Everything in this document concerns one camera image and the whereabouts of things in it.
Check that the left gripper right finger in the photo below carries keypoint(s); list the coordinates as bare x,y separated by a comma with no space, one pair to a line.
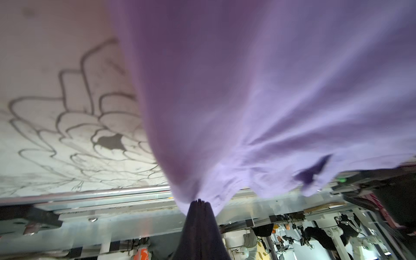
212,246

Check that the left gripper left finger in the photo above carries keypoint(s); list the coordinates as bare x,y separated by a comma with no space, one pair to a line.
189,247

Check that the lavender purple t-shirt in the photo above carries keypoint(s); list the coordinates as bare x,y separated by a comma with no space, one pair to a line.
270,95

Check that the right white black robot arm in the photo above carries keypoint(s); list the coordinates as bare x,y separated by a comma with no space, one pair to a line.
394,190

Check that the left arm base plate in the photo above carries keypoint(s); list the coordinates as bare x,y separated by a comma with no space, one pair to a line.
27,220

